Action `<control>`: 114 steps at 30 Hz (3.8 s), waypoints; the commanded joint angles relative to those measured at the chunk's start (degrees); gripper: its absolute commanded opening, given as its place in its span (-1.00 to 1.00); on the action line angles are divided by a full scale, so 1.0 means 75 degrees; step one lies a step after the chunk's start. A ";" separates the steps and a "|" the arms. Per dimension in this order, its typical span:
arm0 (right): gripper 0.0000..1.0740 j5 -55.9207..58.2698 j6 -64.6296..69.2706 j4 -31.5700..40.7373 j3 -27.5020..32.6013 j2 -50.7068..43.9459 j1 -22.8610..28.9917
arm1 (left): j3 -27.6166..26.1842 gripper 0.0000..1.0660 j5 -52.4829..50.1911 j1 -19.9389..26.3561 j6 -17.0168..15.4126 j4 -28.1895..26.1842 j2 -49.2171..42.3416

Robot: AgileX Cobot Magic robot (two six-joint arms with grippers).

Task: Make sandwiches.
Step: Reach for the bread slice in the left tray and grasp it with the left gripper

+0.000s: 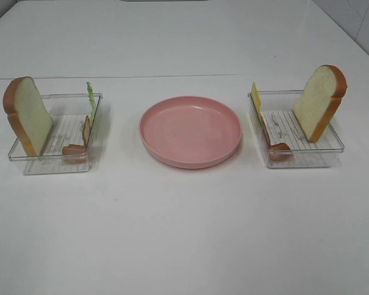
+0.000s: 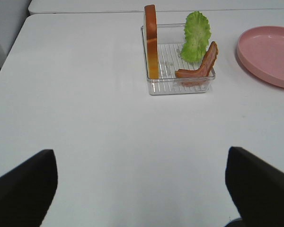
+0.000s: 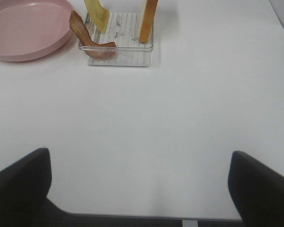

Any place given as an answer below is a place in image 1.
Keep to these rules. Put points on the bacon strip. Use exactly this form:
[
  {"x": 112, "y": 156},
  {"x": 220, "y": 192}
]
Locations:
[
  {"x": 76, "y": 153},
  {"x": 276, "y": 152}
]

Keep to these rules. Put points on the green lettuce leaf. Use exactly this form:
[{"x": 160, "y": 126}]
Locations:
[{"x": 92, "y": 103}]

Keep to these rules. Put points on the white bread slice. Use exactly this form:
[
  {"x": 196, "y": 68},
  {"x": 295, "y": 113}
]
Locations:
[
  {"x": 27, "y": 114},
  {"x": 320, "y": 100}
]

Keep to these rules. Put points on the pink round plate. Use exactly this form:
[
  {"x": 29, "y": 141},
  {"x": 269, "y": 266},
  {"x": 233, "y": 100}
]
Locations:
[{"x": 190, "y": 132}]

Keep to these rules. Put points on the yellow cheese slice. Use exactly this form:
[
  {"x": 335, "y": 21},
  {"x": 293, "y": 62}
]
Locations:
[{"x": 256, "y": 101}]

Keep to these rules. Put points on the right clear plastic bin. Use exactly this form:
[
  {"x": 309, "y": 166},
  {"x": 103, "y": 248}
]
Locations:
[{"x": 283, "y": 127}]

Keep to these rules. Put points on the clear plastic bin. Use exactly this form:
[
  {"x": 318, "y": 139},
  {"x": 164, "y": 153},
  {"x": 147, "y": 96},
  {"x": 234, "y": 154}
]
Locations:
[
  {"x": 68, "y": 112},
  {"x": 283, "y": 127}
]

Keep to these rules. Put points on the left clear plastic bin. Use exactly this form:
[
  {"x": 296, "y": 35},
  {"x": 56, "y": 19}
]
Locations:
[{"x": 68, "y": 112}]

